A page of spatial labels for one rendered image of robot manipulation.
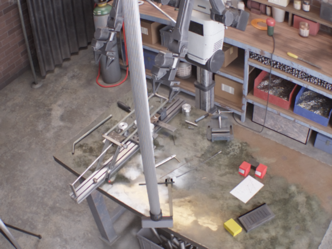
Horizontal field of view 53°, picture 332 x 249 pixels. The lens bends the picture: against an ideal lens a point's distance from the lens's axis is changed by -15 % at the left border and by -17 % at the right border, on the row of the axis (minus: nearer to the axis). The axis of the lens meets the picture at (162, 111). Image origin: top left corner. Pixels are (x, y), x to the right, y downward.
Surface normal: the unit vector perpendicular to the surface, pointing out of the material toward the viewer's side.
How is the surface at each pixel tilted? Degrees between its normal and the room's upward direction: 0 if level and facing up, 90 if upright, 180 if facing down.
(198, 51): 90
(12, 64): 90
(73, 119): 0
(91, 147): 0
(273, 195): 0
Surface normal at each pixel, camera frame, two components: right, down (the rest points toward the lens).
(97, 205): 0.79, 0.35
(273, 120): -0.60, 0.54
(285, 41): -0.07, -0.77
